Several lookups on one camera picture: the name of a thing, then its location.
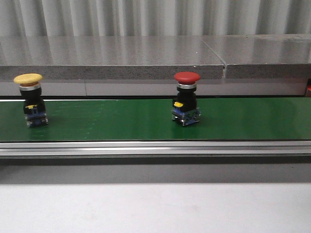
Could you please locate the grey stone counter slab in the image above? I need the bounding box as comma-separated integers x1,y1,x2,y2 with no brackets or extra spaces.
201,34,311,80
0,36,224,81

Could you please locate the green conveyor belt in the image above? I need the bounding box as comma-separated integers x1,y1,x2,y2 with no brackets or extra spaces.
0,97,311,141

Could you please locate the white cabinet front panel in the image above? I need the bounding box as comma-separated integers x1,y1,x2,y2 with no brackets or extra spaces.
0,79,306,97

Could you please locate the grey stone counter slab right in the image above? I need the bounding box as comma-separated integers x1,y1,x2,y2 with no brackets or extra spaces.
201,34,311,80

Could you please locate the white corrugated curtain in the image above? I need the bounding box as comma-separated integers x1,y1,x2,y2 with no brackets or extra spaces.
0,0,311,36

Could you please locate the aluminium conveyor side rail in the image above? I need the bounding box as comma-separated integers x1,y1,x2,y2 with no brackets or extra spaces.
0,140,311,158

